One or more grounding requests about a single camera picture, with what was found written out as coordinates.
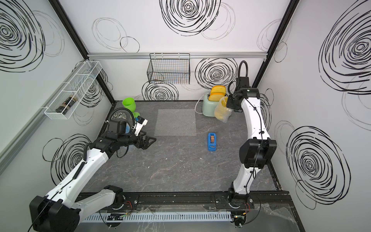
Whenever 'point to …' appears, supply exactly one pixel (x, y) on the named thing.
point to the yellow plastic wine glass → (224, 101)
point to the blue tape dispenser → (212, 141)
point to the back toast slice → (218, 88)
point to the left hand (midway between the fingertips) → (149, 136)
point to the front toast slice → (216, 96)
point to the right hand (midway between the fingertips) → (233, 104)
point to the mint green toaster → (208, 107)
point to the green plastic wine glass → (129, 103)
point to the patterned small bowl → (120, 115)
